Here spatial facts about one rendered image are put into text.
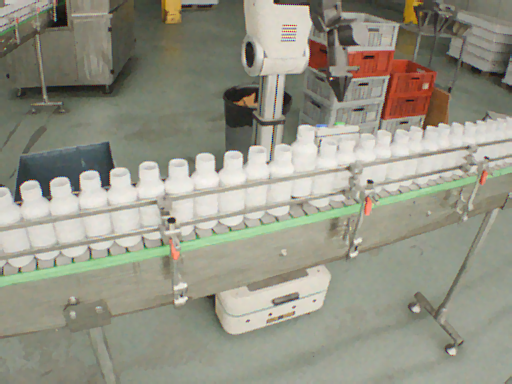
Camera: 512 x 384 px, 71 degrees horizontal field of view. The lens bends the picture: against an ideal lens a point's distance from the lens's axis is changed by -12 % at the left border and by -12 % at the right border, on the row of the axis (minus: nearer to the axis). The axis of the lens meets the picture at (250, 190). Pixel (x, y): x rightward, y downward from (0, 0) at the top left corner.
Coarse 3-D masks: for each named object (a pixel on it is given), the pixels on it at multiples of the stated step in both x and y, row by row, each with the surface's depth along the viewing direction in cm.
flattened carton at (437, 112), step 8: (432, 88) 365; (432, 96) 370; (440, 96) 360; (448, 96) 351; (432, 104) 375; (440, 104) 364; (448, 104) 355; (432, 112) 379; (440, 112) 368; (448, 112) 360; (424, 120) 393; (432, 120) 383; (440, 120) 372; (424, 128) 397
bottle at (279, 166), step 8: (280, 152) 87; (288, 152) 87; (272, 160) 91; (280, 160) 87; (288, 160) 88; (272, 168) 89; (280, 168) 88; (288, 168) 88; (272, 176) 89; (272, 184) 90; (280, 184) 89; (288, 184) 90; (272, 192) 91; (280, 192) 91; (288, 192) 92; (272, 200) 92; (280, 200) 92; (280, 208) 93; (288, 208) 95
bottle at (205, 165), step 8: (200, 160) 84; (208, 160) 84; (200, 168) 82; (208, 168) 82; (192, 176) 84; (200, 176) 82; (208, 176) 82; (216, 176) 84; (200, 184) 82; (208, 184) 82; (216, 184) 84; (200, 200) 84; (208, 200) 84; (216, 200) 86; (200, 208) 85; (208, 208) 86; (216, 208) 87; (200, 216) 87; (200, 224) 88; (208, 224) 88
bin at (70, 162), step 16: (96, 144) 129; (32, 160) 122; (48, 160) 125; (64, 160) 127; (80, 160) 130; (96, 160) 132; (112, 160) 124; (16, 176) 110; (32, 176) 125; (48, 176) 128; (64, 176) 130; (16, 192) 105; (48, 192) 131
